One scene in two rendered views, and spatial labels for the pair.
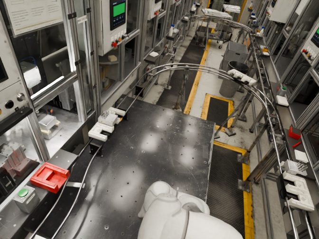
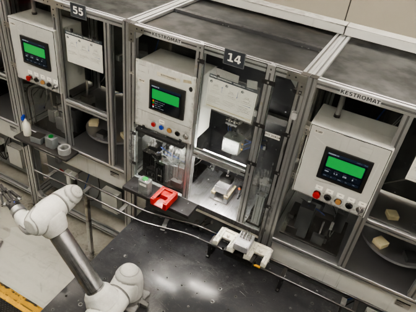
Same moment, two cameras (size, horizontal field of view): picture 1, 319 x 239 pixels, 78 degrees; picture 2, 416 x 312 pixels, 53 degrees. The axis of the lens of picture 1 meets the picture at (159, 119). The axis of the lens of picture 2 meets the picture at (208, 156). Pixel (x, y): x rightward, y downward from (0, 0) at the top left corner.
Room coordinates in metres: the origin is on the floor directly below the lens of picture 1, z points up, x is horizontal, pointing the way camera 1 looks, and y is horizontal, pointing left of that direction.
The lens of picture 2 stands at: (1.33, -1.44, 2.85)
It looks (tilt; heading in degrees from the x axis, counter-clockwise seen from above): 36 degrees down; 104
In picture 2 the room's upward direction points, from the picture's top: 8 degrees clockwise
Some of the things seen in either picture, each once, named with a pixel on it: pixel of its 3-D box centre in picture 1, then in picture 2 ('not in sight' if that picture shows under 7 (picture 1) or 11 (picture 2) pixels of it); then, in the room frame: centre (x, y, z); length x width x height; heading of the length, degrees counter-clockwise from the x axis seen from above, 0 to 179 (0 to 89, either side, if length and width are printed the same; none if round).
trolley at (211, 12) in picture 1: (212, 27); not in sight; (6.33, -1.01, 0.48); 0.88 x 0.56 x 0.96; 98
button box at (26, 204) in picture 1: (25, 198); (145, 184); (0.42, 0.58, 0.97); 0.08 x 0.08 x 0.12; 80
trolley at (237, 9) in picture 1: (227, 21); not in sight; (7.51, -1.62, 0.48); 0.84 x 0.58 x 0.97; 178
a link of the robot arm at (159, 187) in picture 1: (159, 197); (128, 281); (0.63, -0.09, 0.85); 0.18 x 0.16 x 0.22; 81
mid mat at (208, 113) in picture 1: (218, 111); not in sight; (2.87, -0.98, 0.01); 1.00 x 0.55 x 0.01; 170
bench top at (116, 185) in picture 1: (146, 160); (200, 305); (1.04, 0.04, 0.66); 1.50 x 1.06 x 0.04; 170
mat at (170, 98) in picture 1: (196, 52); not in sight; (5.43, -0.65, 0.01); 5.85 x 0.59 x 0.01; 170
